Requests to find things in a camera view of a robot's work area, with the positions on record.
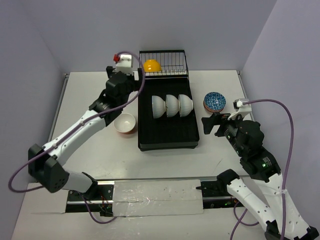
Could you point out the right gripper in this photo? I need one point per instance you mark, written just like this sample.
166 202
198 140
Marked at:
216 118

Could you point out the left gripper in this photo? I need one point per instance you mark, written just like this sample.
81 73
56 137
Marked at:
136 81

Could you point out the white bowl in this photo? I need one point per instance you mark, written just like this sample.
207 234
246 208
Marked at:
185 105
172 105
158 106

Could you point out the orange bowl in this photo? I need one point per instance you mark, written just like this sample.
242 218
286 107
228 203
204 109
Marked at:
125 123

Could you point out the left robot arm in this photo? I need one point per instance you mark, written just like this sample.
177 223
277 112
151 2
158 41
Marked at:
46 163

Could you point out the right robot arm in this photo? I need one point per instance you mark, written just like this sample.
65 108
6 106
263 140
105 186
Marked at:
278 216

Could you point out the black dish rack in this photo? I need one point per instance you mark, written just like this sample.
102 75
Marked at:
166 132

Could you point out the brown bowl under blue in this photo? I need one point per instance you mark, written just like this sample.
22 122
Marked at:
211 110

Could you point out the blue patterned bowl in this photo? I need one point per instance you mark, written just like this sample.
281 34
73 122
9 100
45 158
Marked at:
215 100

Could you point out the white taped cover sheet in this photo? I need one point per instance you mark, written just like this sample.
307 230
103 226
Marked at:
157 198

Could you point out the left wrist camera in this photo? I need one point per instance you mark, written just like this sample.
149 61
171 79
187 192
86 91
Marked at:
123 63

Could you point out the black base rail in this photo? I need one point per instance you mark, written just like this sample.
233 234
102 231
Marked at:
213 198

